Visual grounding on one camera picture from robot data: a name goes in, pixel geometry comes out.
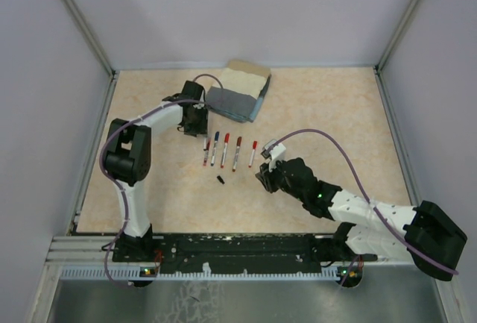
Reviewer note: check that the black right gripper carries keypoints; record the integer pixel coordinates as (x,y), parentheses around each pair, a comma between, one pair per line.
(266,177)

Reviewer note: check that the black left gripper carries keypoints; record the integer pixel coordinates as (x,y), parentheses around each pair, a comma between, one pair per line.
(200,129)

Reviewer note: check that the red clear pen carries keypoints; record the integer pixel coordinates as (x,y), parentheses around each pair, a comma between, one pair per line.
(206,153)

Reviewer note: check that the small white red-end pen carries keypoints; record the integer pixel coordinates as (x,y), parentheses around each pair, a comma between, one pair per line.
(252,155)

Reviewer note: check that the white blue-end marker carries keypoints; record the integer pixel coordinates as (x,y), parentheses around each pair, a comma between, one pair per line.
(214,149)

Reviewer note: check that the white red-end marker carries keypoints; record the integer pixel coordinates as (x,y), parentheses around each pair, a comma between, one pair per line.
(223,157)

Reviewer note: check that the white brown-end marker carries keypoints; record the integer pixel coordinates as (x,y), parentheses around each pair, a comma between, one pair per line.
(235,159)

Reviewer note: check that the black pen cap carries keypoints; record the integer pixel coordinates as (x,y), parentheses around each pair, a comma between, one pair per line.
(221,179)

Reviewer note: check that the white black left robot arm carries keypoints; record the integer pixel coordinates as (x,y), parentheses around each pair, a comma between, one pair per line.
(126,159)

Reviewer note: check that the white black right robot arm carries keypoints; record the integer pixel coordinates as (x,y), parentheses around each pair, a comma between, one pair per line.
(424,235)

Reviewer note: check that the folded grey beige cloth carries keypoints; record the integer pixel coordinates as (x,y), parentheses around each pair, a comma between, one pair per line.
(242,90)

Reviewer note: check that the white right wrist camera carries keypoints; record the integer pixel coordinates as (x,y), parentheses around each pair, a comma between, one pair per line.
(273,152)

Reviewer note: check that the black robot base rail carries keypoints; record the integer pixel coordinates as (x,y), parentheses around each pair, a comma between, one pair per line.
(200,257)

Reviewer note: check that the aluminium frame post right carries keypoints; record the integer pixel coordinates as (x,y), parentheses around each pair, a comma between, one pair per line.
(399,32)

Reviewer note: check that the aluminium frame post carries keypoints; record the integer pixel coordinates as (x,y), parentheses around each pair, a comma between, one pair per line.
(90,37)
(399,32)

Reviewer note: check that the aluminium frame post left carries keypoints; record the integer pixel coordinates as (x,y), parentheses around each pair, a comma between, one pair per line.
(90,37)

